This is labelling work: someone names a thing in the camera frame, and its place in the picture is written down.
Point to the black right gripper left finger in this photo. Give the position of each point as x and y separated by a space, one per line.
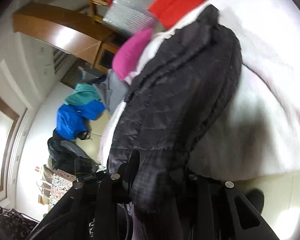
95 207

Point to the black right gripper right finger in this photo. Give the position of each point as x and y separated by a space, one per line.
208 209

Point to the black puffer jacket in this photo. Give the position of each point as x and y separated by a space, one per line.
170 105

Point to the patterned box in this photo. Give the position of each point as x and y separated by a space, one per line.
53 185

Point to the dark bag on floor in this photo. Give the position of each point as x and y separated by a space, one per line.
66 156

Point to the blue garment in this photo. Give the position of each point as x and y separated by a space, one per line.
71 122

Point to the white fluffy bed blanket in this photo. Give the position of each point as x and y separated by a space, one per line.
258 134

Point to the teal garment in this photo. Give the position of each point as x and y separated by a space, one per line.
83 94

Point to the grey garment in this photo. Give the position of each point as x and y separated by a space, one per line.
111 90

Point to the pink pillow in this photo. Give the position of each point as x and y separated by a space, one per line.
127 57

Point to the wooden bedside cabinet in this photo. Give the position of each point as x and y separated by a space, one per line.
67 30

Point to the silver foil headboard panel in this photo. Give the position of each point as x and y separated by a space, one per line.
130 16

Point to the red cloth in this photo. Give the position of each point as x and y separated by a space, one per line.
169 12

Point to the wooden ladder frame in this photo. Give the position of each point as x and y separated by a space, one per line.
97 2

